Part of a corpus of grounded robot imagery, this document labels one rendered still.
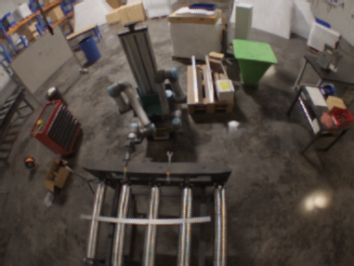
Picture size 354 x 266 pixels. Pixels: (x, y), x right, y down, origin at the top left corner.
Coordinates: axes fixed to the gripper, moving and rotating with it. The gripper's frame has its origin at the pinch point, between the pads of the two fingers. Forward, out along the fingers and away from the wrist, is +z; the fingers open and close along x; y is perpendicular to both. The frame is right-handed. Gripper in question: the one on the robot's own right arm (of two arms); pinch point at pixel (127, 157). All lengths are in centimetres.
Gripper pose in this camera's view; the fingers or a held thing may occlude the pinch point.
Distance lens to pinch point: 141.4
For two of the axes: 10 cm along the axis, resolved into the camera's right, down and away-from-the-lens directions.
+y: -9.9, 0.3, 1.4
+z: -0.6, 8.3, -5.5
